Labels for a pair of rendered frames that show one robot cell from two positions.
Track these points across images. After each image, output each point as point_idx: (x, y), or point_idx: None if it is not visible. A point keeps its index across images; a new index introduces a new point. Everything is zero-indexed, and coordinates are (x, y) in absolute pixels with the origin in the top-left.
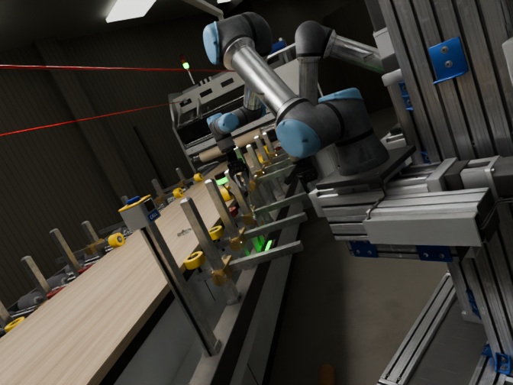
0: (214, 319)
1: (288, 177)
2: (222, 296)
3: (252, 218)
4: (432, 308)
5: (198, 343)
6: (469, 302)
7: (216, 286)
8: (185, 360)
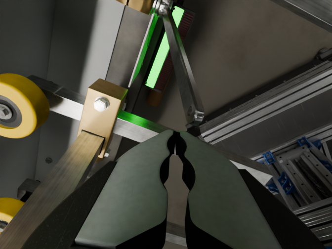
0: (58, 135)
1: None
2: (59, 82)
3: (151, 13)
4: (284, 100)
5: (45, 162)
6: (287, 175)
7: (40, 62)
8: (37, 177)
